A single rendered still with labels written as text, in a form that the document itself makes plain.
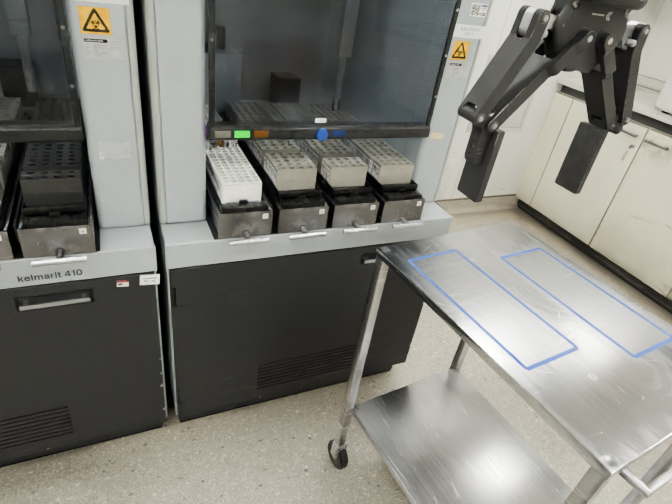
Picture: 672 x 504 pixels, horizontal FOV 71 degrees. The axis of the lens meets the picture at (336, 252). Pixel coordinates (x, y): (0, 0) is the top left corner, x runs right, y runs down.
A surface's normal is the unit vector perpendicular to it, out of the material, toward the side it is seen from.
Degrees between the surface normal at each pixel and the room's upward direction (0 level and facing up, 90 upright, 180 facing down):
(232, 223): 90
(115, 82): 90
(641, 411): 0
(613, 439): 0
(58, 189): 90
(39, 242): 90
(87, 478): 0
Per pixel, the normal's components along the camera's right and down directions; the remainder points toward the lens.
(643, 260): -0.90, 0.11
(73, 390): 0.40, 0.55
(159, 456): 0.15, -0.83
